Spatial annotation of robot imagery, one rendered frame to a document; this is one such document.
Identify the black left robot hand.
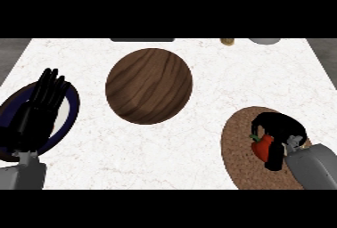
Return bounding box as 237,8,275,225
0,68,74,155

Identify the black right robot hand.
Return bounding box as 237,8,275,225
250,111,309,172

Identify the red bell pepper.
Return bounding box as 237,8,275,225
249,134,275,163

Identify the brown woven placemat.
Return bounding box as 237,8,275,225
221,106,314,191

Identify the brown wooden oval board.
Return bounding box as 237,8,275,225
104,47,195,126

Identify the grey round object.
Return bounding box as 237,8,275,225
247,37,283,45

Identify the dark grey flat object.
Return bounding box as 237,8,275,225
110,37,176,43

